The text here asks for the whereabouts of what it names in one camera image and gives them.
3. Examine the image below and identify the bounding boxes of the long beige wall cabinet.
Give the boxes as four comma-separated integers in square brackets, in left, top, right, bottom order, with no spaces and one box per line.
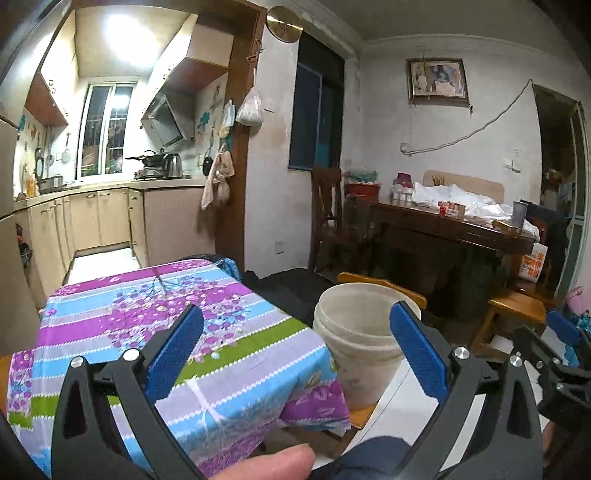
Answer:
[24,9,77,126]

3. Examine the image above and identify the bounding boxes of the white plastic bucket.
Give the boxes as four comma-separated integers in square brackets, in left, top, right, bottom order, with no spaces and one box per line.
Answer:
[313,283,423,411]

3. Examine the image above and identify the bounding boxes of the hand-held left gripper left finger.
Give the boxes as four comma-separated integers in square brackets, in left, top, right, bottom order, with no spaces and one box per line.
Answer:
[52,303,205,480]

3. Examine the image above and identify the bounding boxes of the orange white paper bag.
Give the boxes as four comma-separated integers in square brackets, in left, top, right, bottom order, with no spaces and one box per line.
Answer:
[517,242,550,282]

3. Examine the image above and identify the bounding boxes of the hanging beige cloth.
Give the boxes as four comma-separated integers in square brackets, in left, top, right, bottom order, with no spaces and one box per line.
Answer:
[200,150,235,210]

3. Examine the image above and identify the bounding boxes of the brown wooden stool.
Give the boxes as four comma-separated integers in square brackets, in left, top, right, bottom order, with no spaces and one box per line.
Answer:
[471,291,548,356]

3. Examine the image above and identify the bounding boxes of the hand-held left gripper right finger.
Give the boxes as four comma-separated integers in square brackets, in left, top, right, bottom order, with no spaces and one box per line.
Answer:
[389,300,543,480]

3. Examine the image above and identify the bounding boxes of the hanging black bag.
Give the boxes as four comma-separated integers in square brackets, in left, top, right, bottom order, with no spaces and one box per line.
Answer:
[16,224,33,268]

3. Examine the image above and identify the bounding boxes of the black cloth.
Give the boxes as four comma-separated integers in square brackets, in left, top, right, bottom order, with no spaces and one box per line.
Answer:
[242,268,340,324]

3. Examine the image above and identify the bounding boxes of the small yellow wooden chair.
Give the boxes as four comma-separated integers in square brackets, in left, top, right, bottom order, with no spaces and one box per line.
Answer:
[336,271,428,432]

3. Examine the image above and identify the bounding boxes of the square ceiling light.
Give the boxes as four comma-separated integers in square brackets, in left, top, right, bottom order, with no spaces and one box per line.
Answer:
[99,4,158,65]

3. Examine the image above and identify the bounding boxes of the blue plastic bag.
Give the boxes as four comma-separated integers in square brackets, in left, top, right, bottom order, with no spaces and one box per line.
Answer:
[215,258,243,280]

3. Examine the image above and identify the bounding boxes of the steel range hood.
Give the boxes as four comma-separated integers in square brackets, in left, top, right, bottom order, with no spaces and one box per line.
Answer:
[141,92,195,147]

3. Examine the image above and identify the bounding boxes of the steel kettle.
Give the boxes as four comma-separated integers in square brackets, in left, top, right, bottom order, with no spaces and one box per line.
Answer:
[159,152,183,178]

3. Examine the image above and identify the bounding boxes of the red basin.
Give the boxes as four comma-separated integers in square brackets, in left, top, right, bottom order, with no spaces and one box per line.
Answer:
[344,168,382,197]

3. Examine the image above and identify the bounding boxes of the black wok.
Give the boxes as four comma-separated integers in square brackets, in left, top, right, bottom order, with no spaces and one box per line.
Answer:
[124,150,167,168]

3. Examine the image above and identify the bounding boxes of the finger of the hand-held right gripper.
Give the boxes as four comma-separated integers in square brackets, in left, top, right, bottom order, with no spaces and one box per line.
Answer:
[545,310,583,347]
[512,325,591,385]

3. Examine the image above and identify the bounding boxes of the dark metal container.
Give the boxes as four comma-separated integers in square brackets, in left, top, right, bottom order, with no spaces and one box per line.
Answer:
[512,200,541,232]

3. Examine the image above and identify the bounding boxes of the barred kitchen window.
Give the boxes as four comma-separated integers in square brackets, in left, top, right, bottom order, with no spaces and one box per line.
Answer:
[76,82,137,178]

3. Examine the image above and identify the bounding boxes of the small hanging white bag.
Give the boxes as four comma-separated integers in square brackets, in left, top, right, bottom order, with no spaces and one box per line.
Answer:
[219,99,237,137]

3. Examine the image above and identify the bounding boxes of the hanging white plastic bag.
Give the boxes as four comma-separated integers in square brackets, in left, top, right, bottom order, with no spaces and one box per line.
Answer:
[235,88,265,126]

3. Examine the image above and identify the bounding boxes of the dark wooden table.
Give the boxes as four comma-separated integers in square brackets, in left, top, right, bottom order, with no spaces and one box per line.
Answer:
[369,200,536,305]

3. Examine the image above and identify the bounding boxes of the pink bundle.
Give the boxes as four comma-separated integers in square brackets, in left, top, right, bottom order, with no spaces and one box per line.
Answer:
[567,286,591,315]

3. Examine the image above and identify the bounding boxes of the framed wall picture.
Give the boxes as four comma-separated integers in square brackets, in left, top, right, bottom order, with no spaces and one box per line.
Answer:
[406,58,469,104]

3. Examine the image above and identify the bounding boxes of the teal plastic bag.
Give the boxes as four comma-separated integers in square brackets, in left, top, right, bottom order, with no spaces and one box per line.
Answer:
[566,311,591,365]

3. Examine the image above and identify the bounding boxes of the gold round wall clock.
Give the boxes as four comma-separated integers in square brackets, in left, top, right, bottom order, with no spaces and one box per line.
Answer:
[266,6,303,43]

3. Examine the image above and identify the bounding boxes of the beige wooden board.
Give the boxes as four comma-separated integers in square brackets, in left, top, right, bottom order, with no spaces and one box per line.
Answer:
[422,170,505,199]

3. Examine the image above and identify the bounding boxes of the floral striped tablecloth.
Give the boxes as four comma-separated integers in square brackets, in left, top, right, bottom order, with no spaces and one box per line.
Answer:
[7,258,352,478]

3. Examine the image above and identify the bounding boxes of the dark interior window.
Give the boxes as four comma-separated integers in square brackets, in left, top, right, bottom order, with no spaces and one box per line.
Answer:
[288,34,345,171]

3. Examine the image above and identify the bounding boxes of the dark wooden chair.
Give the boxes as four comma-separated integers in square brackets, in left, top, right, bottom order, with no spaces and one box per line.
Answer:
[307,164,370,273]

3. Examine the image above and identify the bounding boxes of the beige refrigerator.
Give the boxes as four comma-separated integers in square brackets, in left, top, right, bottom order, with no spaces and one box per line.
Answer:
[0,115,47,352]

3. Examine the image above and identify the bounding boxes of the beige cabinet above hood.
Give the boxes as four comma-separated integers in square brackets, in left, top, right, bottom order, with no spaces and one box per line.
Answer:
[148,21,232,95]

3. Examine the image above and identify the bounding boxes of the white crumpled plastic sheet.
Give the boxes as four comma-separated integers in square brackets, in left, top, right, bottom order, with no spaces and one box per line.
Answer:
[413,182,539,232]

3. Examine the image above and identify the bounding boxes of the beige kitchen base cabinets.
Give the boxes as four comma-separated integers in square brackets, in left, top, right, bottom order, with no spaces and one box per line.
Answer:
[14,182,206,296]

